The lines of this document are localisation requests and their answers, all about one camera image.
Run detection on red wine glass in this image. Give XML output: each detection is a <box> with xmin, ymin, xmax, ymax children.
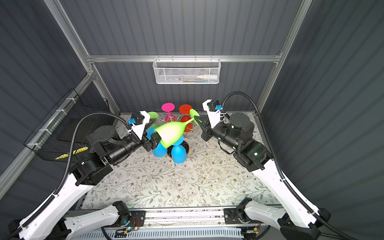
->
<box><xmin>179</xmin><ymin>104</ymin><xmax>194</xmax><ymax>133</ymax></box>

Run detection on lime green wine glass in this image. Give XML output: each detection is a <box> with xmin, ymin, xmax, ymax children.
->
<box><xmin>146</xmin><ymin>112</ymin><xmax>160</xmax><ymax>129</ymax></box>
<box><xmin>155</xmin><ymin>109</ymin><xmax>199</xmax><ymax>149</ymax></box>

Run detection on lime green wine glass front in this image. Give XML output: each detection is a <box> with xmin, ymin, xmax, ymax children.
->
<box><xmin>155</xmin><ymin>109</ymin><xmax>199</xmax><ymax>149</ymax></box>

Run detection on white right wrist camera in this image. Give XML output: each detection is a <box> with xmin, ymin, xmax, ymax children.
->
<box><xmin>202</xmin><ymin>99</ymin><xmax>225</xmax><ymax>129</ymax></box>

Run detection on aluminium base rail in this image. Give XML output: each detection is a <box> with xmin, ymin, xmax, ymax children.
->
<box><xmin>65</xmin><ymin>206</ymin><xmax>271</xmax><ymax>240</ymax></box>

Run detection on black pad in basket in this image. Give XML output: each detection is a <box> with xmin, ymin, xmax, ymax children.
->
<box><xmin>56</xmin><ymin>118</ymin><xmax>100</xmax><ymax>144</ymax></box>

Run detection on white marker in basket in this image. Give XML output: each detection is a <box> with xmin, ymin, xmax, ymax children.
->
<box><xmin>197</xmin><ymin>75</ymin><xmax>219</xmax><ymax>81</ymax></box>

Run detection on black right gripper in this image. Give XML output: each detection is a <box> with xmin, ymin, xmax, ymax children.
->
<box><xmin>194</xmin><ymin>113</ymin><xmax>239</xmax><ymax>152</ymax></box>

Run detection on white wire mesh basket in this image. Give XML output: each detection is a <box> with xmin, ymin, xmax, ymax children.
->
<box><xmin>153</xmin><ymin>60</ymin><xmax>222</xmax><ymax>85</ymax></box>

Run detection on black wire mesh basket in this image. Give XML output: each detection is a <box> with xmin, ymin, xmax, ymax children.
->
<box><xmin>24</xmin><ymin>87</ymin><xmax>115</xmax><ymax>163</ymax></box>

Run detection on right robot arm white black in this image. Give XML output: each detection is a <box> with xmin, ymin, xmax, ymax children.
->
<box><xmin>194</xmin><ymin>112</ymin><xmax>331</xmax><ymax>240</ymax></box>

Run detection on blue wine glass left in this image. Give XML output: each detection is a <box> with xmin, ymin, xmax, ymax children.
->
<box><xmin>147</xmin><ymin>127</ymin><xmax>167</xmax><ymax>158</ymax></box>

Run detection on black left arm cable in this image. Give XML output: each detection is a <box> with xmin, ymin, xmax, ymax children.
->
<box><xmin>0</xmin><ymin>111</ymin><xmax>134</xmax><ymax>240</ymax></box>

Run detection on blue wine glass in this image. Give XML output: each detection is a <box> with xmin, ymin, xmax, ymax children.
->
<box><xmin>171</xmin><ymin>135</ymin><xmax>187</xmax><ymax>164</ymax></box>
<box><xmin>147</xmin><ymin>127</ymin><xmax>167</xmax><ymax>158</ymax></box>

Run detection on lime green wine glass back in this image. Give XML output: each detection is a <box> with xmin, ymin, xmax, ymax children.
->
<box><xmin>146</xmin><ymin>112</ymin><xmax>160</xmax><ymax>129</ymax></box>

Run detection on gold wine glass rack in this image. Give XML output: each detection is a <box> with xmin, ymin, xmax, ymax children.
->
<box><xmin>161</xmin><ymin>113</ymin><xmax>199</xmax><ymax>161</ymax></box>

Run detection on blue wine glass front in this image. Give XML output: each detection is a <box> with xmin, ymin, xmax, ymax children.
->
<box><xmin>171</xmin><ymin>135</ymin><xmax>187</xmax><ymax>164</ymax></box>

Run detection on yellow black striped item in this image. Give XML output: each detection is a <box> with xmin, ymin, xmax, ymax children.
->
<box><xmin>54</xmin><ymin>146</ymin><xmax>89</xmax><ymax>161</ymax></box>

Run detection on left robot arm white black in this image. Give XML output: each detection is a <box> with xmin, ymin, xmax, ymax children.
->
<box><xmin>6</xmin><ymin>127</ymin><xmax>162</xmax><ymax>240</ymax></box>

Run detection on magenta wine glass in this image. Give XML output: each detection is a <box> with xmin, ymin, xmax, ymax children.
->
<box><xmin>162</xmin><ymin>103</ymin><xmax>177</xmax><ymax>123</ymax></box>

